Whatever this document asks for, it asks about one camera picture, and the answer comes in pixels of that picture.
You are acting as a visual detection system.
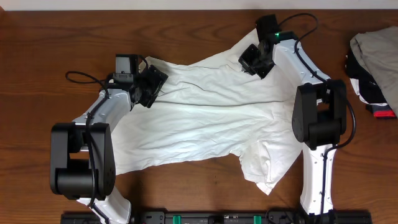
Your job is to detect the grey folded garment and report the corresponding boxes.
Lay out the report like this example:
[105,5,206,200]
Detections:
[349,26,397,114]

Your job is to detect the black red folded garment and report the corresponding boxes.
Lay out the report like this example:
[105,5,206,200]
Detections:
[345,49,397,119]

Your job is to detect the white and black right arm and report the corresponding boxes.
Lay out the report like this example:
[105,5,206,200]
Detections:
[238,31,349,217]

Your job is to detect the white t-shirt black print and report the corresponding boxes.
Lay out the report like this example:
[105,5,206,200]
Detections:
[112,31,303,194]

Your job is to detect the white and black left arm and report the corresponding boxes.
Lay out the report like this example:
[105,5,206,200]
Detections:
[50,65,168,224]

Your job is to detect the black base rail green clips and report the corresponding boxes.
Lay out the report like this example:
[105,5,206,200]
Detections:
[60,210,373,224]

